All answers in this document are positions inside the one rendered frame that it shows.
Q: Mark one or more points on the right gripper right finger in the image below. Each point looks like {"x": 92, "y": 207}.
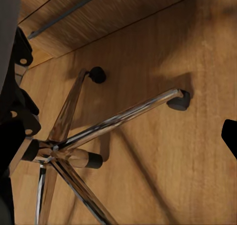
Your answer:
{"x": 229, "y": 135}

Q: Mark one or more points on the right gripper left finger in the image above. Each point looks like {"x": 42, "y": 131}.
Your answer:
{"x": 12, "y": 135}

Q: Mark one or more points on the swivel chair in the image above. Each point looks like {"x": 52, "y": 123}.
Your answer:
{"x": 57, "y": 154}

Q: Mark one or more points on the bookcase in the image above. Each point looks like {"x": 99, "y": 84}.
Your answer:
{"x": 39, "y": 56}

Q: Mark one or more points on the cabinet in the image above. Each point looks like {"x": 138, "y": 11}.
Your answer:
{"x": 58, "y": 27}

